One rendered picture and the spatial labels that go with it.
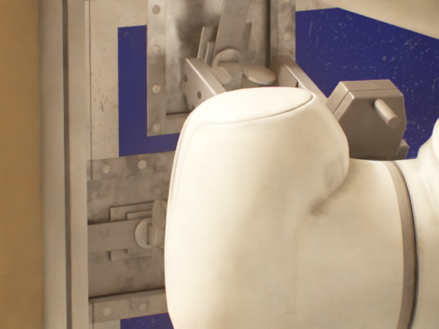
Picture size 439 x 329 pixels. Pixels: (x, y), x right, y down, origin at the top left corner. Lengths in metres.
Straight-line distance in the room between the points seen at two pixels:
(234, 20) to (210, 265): 0.58
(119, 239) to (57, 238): 1.01
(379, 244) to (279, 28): 0.61
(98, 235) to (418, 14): 0.44
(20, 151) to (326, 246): 0.46
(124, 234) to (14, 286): 1.02
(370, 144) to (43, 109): 0.87
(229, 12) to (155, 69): 0.07
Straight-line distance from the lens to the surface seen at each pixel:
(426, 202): 1.51
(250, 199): 1.47
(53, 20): 1.04
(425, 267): 1.50
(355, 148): 1.89
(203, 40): 2.05
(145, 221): 2.07
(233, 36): 2.05
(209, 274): 1.49
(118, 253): 2.08
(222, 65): 2.05
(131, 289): 2.09
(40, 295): 1.06
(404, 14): 1.71
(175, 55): 2.07
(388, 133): 1.90
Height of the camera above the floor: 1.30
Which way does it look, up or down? 13 degrees down
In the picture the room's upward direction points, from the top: straight up
